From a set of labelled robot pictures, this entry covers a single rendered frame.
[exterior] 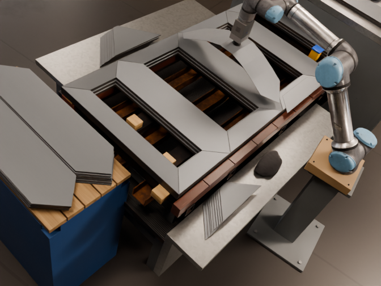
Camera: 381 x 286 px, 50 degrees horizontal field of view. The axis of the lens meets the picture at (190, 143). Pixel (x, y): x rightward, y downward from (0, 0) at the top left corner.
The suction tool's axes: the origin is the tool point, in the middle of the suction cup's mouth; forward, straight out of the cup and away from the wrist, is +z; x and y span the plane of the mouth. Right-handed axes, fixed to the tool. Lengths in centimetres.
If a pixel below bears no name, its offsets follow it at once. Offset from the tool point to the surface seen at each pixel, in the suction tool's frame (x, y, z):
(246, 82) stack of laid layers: 13.0, -0.2, 15.8
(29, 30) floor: -178, -4, 100
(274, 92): 29.0, 0.8, 10.4
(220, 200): 43, 59, 30
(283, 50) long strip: 11.4, -43.2, 15.7
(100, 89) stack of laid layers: -31, 62, 18
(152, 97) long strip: -11, 48, 16
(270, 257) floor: 77, 18, 102
